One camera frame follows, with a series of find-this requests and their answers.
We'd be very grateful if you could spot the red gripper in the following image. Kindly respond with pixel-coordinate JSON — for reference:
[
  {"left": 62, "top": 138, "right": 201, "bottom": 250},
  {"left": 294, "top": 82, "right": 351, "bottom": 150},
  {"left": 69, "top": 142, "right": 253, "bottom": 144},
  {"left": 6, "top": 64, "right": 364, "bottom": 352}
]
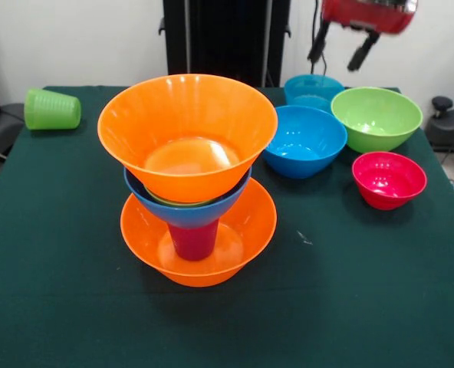
[{"left": 307, "top": 0, "right": 419, "bottom": 72}]

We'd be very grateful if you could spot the large orange plastic bowl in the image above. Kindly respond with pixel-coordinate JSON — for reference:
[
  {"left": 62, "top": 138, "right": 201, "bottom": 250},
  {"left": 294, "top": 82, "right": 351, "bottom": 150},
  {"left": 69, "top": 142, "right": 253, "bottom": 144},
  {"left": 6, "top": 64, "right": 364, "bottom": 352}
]
[
  {"left": 120, "top": 178, "right": 278, "bottom": 288},
  {"left": 97, "top": 74, "right": 279, "bottom": 204}
]

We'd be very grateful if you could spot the small green plastic bowl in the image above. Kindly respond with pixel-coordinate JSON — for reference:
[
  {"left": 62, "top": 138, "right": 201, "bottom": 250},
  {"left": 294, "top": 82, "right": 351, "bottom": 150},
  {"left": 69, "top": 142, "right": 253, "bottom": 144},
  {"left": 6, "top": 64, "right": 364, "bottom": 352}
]
[{"left": 146, "top": 187, "right": 220, "bottom": 208}]

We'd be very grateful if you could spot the blue plastic bowl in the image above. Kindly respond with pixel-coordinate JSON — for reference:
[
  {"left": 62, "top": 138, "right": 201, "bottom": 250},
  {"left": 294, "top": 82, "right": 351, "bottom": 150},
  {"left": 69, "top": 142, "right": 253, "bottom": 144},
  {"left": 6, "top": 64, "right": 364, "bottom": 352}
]
[
  {"left": 123, "top": 166, "right": 253, "bottom": 230},
  {"left": 262, "top": 105, "right": 348, "bottom": 180}
]

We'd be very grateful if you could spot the purple plastic cup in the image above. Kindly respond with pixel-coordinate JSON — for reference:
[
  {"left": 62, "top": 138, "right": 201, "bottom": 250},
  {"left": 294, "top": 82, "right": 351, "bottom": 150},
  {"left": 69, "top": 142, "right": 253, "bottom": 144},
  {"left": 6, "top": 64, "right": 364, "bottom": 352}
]
[{"left": 167, "top": 221, "right": 220, "bottom": 262}]

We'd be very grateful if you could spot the green plastic cup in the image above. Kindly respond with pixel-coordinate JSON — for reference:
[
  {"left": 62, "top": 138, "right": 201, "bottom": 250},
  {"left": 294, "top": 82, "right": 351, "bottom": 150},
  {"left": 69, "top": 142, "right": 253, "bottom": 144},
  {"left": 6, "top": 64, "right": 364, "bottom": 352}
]
[{"left": 23, "top": 87, "right": 82, "bottom": 131}]

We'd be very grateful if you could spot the small translucent blue bowl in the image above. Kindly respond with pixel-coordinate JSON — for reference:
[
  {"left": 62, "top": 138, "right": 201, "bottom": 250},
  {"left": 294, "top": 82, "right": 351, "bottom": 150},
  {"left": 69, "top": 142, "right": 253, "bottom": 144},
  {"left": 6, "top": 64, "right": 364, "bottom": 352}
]
[{"left": 283, "top": 74, "right": 345, "bottom": 113}]

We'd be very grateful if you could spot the large green plastic bowl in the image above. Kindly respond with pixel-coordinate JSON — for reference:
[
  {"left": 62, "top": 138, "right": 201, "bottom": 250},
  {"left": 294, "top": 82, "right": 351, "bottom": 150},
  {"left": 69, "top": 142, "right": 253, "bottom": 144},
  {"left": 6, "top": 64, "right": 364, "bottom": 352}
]
[{"left": 330, "top": 87, "right": 424, "bottom": 153}]

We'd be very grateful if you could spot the small pink plastic bowl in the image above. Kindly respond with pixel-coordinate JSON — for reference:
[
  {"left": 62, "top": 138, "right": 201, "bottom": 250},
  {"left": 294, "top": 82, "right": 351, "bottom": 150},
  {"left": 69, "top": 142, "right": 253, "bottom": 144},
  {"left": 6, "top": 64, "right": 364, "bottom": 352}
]
[{"left": 351, "top": 151, "right": 428, "bottom": 212}]

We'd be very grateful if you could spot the black stand base with knob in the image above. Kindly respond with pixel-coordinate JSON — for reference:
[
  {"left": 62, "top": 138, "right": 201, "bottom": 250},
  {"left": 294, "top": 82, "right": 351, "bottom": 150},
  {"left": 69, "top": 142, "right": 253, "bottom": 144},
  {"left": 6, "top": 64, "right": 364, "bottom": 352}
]
[{"left": 426, "top": 95, "right": 454, "bottom": 154}]

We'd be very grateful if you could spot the dark green table cloth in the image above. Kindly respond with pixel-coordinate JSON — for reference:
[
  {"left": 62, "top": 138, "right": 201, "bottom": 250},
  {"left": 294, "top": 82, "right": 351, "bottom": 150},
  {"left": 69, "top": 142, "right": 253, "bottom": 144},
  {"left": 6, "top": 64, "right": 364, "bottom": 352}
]
[{"left": 0, "top": 85, "right": 454, "bottom": 368}]

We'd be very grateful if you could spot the black hanging cable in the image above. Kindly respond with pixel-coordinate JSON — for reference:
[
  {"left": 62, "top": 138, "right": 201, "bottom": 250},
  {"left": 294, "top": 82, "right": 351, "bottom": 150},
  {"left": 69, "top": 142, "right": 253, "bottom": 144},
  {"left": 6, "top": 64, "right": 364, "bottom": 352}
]
[{"left": 311, "top": 0, "right": 328, "bottom": 77}]

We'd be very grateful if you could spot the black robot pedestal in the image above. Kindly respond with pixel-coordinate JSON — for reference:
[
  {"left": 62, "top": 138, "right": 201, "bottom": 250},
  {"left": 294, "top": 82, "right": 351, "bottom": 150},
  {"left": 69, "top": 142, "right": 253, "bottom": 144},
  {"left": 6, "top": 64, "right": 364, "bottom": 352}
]
[{"left": 158, "top": 0, "right": 292, "bottom": 88}]

